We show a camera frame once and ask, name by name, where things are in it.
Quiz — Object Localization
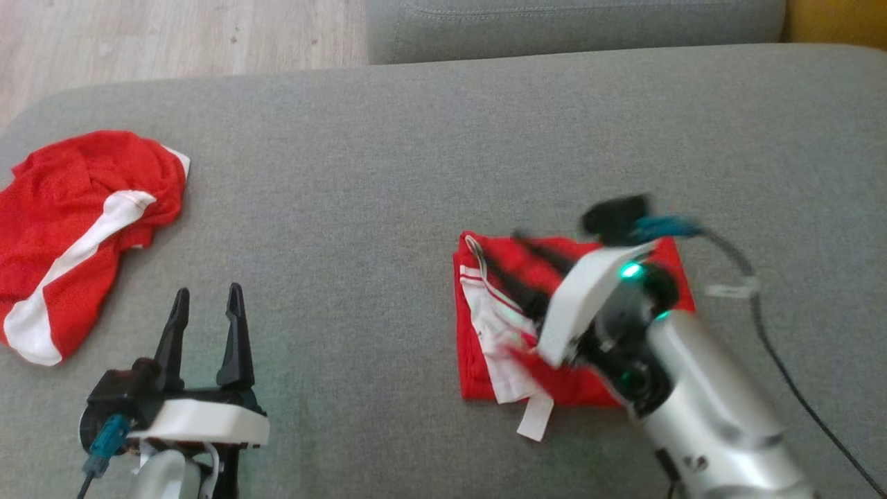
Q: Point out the grey sofa seat cushion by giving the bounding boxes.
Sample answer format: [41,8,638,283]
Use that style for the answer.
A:
[0,43,887,499]

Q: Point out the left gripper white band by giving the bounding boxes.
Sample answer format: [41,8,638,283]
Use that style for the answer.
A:
[128,282,271,450]

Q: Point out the left blue cable connector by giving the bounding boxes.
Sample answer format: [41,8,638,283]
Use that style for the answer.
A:
[82,414,133,479]

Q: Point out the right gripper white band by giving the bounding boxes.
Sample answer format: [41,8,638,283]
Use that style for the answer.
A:
[477,231,660,369]

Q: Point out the right thin black cable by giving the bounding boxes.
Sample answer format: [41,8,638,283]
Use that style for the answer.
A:
[693,229,887,498]

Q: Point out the right blue cable connector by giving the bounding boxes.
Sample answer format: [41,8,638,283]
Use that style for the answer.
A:
[633,216,702,240]

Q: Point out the grey sofa back cushion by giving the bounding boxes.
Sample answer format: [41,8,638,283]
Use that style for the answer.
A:
[365,0,788,66]

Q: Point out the red shorts with white stripe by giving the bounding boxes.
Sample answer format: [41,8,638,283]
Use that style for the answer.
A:
[0,129,192,367]

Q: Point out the white cable tie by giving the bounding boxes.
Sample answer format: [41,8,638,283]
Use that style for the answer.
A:
[705,277,761,299]

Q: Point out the red jersey with black lettering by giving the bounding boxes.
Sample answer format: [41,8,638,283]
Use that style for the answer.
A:
[453,230,696,443]

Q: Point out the yellow cushion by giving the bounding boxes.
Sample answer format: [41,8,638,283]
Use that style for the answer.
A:
[783,0,887,51]

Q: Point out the blue cable connector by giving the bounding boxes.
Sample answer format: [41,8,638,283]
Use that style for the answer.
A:
[82,414,133,479]
[633,216,702,240]

